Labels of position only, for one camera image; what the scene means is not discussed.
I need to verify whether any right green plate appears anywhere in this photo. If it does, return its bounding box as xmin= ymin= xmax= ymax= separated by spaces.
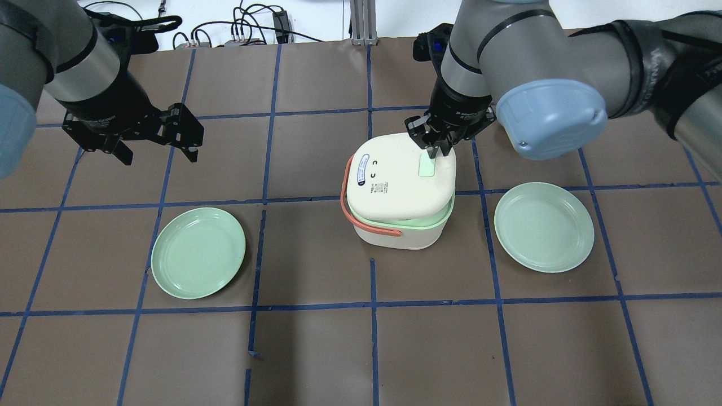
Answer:
xmin=494 ymin=182 xmax=595 ymax=274

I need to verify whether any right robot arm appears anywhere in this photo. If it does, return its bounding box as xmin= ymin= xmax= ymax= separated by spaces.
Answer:
xmin=405 ymin=1 xmax=721 ymax=178

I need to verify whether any white rice cooker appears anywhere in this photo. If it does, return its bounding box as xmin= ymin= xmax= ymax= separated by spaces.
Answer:
xmin=340 ymin=133 xmax=457 ymax=250

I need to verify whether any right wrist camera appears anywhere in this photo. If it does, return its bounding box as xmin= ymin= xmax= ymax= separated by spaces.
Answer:
xmin=412 ymin=23 xmax=454 ymax=66

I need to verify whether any brown paper table mat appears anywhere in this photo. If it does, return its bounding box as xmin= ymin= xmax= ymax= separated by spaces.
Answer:
xmin=1 ymin=38 xmax=720 ymax=405

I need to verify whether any aluminium frame post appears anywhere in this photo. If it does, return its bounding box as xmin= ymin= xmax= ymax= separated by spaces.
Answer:
xmin=350 ymin=0 xmax=378 ymax=46

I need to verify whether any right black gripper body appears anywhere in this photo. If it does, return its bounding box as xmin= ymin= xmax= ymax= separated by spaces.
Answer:
xmin=404 ymin=77 xmax=496 ymax=148

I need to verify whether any black power adapter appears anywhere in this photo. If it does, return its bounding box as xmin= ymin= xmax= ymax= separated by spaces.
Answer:
xmin=272 ymin=10 xmax=291 ymax=43

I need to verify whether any left green plate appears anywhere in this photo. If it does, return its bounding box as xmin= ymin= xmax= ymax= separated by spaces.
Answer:
xmin=150 ymin=206 xmax=246 ymax=300

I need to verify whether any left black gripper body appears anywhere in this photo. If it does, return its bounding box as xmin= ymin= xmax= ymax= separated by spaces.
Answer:
xmin=61 ymin=71 xmax=204 ymax=154

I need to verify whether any green plate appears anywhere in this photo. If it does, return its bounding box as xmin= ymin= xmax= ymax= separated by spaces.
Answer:
xmin=150 ymin=206 xmax=246 ymax=300
xmin=494 ymin=182 xmax=595 ymax=274

